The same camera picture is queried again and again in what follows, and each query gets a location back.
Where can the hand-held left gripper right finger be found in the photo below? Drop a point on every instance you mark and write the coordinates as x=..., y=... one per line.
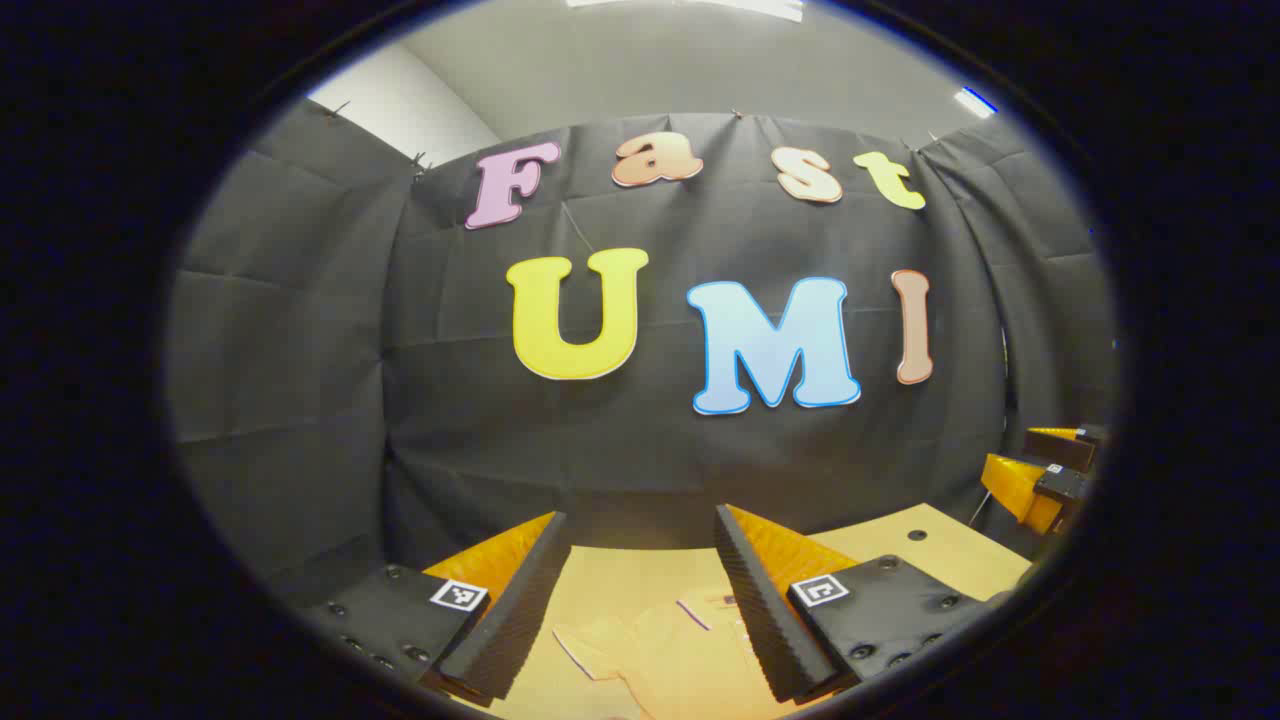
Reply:
x=760, y=620

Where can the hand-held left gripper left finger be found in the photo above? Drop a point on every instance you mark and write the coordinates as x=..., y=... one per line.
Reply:
x=520, y=610

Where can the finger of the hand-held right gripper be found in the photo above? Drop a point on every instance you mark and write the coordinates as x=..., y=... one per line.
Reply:
x=1065, y=450
x=1065, y=488

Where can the orange T-shirt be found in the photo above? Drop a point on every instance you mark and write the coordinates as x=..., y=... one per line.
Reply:
x=670, y=650

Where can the small ceiling light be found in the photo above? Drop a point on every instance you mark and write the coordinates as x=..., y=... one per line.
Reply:
x=972, y=100

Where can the long ceiling light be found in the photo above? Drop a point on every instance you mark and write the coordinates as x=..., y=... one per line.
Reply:
x=760, y=8

